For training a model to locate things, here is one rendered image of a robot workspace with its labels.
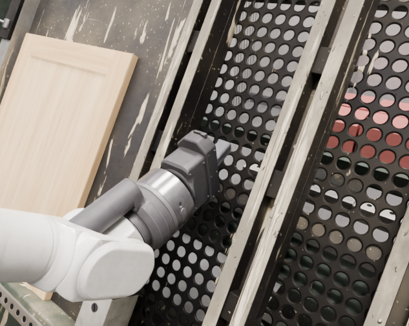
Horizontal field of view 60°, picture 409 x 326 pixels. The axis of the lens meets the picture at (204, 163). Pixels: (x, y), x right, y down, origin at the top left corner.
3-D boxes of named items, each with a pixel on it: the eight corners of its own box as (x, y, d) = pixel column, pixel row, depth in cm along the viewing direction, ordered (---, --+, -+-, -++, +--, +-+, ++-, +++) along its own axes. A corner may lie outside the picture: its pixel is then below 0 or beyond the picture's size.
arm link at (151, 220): (181, 246, 48) (118, 311, 42) (127, 216, 54) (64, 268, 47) (167, 182, 42) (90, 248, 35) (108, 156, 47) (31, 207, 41)
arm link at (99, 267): (143, 298, 43) (50, 308, 31) (96, 264, 48) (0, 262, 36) (165, 248, 43) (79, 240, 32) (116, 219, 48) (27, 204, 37)
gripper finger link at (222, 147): (234, 147, 58) (212, 168, 54) (218, 142, 60) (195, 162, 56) (234, 139, 57) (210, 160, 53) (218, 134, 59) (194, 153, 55)
